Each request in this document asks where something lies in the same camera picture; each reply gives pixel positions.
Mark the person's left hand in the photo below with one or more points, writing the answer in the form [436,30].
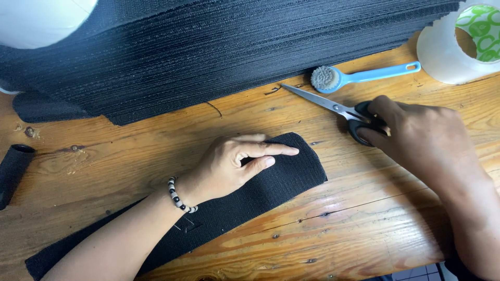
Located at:
[222,168]

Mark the black fabric roll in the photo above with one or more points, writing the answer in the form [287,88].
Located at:
[11,173]

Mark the black elastic fabric strip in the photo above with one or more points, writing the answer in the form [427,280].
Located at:
[234,203]

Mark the stack of black fabric strips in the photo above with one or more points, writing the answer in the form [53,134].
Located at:
[203,54]

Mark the white round object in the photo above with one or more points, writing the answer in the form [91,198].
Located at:
[41,19]

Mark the clear packing tape roll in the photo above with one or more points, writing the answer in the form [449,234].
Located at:
[459,43]

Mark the person's right hand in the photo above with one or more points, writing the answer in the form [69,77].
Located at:
[422,144]

